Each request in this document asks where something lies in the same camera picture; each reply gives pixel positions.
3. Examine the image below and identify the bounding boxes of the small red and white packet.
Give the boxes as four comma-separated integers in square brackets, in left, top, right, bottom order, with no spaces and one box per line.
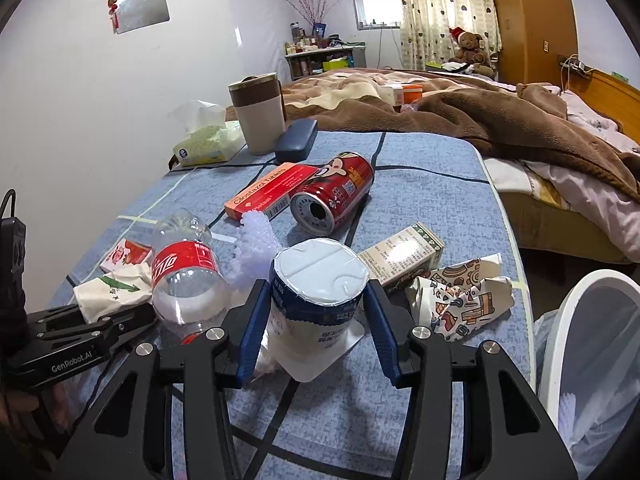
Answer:
[99,238,154,274]

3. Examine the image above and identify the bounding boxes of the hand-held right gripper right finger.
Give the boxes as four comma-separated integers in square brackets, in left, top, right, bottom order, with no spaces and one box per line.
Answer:
[364,280,591,480]

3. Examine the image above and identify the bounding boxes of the white trash bin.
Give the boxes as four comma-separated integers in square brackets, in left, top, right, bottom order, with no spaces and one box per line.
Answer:
[537,268,640,480]

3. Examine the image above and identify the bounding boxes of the dark blue glasses case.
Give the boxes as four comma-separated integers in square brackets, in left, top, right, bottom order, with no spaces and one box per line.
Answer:
[273,118,320,165]

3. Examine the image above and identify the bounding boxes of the wooden wardrobe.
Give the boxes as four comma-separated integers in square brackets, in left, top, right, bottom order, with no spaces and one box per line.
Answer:
[483,0,584,86]

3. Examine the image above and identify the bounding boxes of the blue checked tablecloth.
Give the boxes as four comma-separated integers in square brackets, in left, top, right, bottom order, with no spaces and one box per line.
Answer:
[47,130,537,480]

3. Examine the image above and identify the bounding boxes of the silver wall panel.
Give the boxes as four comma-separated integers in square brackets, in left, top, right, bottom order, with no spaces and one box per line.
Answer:
[108,0,170,35]

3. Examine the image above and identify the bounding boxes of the brown teddy bear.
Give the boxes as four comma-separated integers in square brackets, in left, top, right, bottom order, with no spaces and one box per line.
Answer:
[448,26,494,79]

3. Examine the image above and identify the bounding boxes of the group of toiletry bottles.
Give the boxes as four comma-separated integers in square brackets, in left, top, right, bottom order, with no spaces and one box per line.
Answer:
[287,20,332,54]

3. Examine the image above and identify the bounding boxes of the pink quilt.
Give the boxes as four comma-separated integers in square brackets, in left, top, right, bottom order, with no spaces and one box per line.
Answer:
[479,87,640,257]

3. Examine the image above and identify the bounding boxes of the pink flower branches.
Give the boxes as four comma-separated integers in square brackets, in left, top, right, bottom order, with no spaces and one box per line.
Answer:
[287,0,334,36]

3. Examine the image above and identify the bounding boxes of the cluttered white shelf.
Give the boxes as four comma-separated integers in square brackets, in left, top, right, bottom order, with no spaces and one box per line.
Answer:
[284,42,369,81]

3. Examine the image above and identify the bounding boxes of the heart print curtain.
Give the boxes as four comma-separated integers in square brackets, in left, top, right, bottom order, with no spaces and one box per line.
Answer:
[390,0,503,72]

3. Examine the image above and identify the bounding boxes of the white and green paper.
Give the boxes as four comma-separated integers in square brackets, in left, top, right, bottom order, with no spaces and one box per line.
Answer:
[73,262,154,324]

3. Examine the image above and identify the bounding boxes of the white and blue yogurt cup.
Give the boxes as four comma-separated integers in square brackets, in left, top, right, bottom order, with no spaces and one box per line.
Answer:
[255,239,371,384]

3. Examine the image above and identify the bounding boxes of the red cartoon drink can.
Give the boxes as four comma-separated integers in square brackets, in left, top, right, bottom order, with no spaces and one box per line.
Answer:
[290,152,376,235]

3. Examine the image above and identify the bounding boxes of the wooden bed frame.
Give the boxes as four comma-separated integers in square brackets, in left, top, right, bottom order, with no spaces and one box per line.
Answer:
[500,67,640,266]

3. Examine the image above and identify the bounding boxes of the clear bottle with red label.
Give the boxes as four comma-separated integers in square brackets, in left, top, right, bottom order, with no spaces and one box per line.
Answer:
[150,213,232,347]

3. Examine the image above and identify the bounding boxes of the brown fleece blanket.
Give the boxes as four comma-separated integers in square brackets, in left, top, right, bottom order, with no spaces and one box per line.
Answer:
[225,68,640,214]

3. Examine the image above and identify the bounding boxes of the lilac spiky plastic brush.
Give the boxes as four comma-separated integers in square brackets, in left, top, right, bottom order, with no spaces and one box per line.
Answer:
[227,211,282,288]

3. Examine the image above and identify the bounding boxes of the power strip with chargers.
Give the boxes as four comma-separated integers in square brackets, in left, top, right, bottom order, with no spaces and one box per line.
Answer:
[557,53,594,77]

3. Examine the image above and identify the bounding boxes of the person's left hand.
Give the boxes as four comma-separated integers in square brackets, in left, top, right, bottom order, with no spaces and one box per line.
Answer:
[0,391,44,436]

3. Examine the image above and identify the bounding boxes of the green and beige carton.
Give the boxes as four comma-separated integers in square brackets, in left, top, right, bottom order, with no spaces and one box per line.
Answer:
[357,223,445,294]

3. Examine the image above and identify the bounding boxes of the clear bin liner bag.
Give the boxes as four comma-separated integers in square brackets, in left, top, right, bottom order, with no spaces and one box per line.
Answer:
[532,309,640,480]

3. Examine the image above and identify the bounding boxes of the beige and brown tumbler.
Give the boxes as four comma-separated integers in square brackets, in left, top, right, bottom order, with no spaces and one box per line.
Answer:
[228,72,287,156]

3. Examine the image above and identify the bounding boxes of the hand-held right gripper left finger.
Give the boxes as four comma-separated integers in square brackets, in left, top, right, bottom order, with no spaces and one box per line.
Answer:
[52,279,272,480]

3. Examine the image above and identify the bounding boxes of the red and orange medicine box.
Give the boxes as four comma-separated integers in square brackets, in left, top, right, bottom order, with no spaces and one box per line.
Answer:
[223,162,321,222]

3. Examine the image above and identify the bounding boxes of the crumpled patterned paper cup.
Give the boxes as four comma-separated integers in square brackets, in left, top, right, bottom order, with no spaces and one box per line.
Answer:
[405,253,516,344]

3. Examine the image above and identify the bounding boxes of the small window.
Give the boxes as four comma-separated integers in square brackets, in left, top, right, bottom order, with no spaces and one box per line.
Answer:
[351,0,403,31]

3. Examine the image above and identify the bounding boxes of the yellow-green tissue pack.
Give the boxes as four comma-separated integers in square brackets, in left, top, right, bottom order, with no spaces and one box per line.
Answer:
[172,100,249,168]

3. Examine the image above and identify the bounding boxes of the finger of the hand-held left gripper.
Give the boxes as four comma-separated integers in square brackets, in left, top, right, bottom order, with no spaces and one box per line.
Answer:
[89,304,157,358]
[27,304,92,339]

